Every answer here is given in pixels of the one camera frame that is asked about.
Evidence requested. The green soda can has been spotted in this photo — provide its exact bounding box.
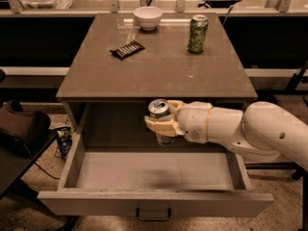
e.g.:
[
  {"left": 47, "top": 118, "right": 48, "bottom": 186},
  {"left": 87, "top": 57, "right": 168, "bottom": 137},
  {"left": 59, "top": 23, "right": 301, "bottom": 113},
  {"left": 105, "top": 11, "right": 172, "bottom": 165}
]
[{"left": 188, "top": 14, "right": 208, "bottom": 53}]

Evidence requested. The white bowl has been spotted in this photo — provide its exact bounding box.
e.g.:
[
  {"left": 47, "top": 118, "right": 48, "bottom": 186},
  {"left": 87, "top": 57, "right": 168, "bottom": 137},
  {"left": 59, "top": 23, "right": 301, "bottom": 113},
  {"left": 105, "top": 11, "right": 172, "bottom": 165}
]
[{"left": 133, "top": 6, "right": 163, "bottom": 31}]

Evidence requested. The small blue packet on floor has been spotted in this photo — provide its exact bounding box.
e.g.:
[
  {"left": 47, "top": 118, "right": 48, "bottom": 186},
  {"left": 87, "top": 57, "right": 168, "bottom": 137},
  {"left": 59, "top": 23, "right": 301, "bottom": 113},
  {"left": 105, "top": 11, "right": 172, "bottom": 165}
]
[{"left": 57, "top": 128, "right": 72, "bottom": 158}]

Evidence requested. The black office chair right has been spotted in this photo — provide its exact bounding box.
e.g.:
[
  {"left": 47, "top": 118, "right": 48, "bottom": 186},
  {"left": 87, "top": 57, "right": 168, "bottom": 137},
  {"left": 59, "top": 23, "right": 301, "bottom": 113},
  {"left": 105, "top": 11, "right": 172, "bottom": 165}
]
[{"left": 244, "top": 161, "right": 308, "bottom": 231}]

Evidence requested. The grey drawer cabinet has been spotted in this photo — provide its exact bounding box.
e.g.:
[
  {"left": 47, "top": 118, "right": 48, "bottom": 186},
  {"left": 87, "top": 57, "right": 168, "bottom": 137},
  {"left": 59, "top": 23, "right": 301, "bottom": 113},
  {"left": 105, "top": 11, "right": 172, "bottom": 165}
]
[{"left": 57, "top": 13, "right": 257, "bottom": 152}]

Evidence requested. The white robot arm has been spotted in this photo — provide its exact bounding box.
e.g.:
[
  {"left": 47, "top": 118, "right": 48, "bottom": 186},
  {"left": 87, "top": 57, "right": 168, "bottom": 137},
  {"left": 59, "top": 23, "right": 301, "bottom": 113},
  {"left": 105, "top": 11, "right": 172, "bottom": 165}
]
[{"left": 144, "top": 99, "right": 308, "bottom": 169}]

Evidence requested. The dark chocolate bar wrapper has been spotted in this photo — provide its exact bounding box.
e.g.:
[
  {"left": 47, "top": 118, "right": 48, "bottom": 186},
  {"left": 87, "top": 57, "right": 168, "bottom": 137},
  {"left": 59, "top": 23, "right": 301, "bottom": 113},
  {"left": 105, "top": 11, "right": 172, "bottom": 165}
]
[{"left": 111, "top": 40, "right": 145, "bottom": 60}]

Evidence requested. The brown bag on chair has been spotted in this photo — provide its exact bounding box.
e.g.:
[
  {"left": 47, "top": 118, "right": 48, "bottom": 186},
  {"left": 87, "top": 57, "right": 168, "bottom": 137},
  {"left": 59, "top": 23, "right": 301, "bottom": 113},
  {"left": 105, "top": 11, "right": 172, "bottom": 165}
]
[{"left": 0, "top": 100, "right": 51, "bottom": 157}]

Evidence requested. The black chair left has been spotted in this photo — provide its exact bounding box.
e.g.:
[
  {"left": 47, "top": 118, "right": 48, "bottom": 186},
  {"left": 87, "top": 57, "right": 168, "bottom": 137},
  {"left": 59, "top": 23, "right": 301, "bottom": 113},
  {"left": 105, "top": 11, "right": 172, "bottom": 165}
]
[{"left": 0, "top": 128, "right": 80, "bottom": 231}]

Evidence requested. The blue silver redbull can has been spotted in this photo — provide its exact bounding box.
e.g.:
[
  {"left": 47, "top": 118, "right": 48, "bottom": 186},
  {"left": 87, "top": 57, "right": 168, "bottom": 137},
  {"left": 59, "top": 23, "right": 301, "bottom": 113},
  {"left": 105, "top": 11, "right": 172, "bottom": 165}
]
[{"left": 148, "top": 99, "right": 174, "bottom": 145}]

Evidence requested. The black drawer handle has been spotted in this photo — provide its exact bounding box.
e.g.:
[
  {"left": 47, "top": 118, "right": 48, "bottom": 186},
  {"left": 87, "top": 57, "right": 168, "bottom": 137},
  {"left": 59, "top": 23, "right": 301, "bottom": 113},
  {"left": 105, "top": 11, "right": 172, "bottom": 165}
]
[{"left": 136, "top": 208, "right": 171, "bottom": 222}]

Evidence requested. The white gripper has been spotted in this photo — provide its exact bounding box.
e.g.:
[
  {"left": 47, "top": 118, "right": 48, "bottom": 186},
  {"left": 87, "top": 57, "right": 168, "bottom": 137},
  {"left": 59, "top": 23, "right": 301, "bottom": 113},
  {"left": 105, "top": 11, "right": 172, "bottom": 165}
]
[{"left": 144, "top": 100, "right": 213, "bottom": 143}]

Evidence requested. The open top drawer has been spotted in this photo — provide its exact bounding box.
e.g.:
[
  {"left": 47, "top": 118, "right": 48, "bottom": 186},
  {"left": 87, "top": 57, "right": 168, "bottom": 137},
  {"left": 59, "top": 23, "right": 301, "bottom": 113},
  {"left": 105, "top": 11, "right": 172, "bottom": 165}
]
[{"left": 37, "top": 103, "right": 274, "bottom": 218}]

